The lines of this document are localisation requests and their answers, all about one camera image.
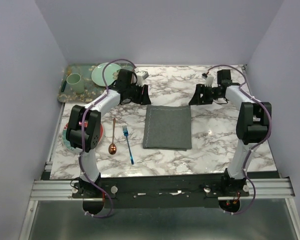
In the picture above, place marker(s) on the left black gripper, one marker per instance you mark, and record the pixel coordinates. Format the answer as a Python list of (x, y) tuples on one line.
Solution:
[(144, 99)]

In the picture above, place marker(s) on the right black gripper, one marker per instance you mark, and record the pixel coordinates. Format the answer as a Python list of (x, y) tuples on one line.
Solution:
[(200, 89)]

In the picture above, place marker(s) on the dark grey cloth napkin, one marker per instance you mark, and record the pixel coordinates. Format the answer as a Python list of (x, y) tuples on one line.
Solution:
[(168, 128)]

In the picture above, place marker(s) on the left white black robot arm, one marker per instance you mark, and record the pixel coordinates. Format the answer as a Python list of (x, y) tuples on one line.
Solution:
[(83, 131)]

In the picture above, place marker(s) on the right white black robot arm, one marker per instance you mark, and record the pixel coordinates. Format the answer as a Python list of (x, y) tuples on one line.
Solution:
[(253, 127)]

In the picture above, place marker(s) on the blue metal fork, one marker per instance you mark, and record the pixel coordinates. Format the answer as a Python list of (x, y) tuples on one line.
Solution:
[(126, 134)]

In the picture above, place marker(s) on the green floral tray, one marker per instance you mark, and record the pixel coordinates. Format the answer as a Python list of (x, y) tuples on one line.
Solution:
[(91, 90)]

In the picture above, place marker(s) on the mint green plate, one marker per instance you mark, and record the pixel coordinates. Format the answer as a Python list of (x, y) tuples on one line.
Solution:
[(110, 74)]

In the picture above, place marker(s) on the copper spoon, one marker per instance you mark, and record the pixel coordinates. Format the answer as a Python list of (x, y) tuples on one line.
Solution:
[(112, 147)]

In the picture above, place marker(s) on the mint green cup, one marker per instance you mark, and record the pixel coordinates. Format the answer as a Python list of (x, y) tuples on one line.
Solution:
[(76, 82)]

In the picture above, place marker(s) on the red blue floral plate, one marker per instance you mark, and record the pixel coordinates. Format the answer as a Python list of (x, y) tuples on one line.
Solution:
[(67, 145)]

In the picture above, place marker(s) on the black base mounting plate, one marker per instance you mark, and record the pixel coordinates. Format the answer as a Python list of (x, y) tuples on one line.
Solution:
[(198, 190)]

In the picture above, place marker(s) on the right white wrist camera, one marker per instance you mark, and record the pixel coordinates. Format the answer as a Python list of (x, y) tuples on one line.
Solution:
[(209, 79)]

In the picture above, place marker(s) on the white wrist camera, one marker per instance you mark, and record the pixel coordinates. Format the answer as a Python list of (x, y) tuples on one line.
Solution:
[(141, 77), (209, 79)]

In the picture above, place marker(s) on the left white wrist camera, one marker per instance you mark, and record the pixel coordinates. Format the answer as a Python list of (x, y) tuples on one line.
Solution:
[(141, 77)]

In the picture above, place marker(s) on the green handled utensil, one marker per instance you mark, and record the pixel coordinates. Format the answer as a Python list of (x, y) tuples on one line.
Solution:
[(63, 86)]

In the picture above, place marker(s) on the aluminium frame rail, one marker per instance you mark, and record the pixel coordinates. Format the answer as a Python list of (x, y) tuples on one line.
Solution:
[(61, 190)]

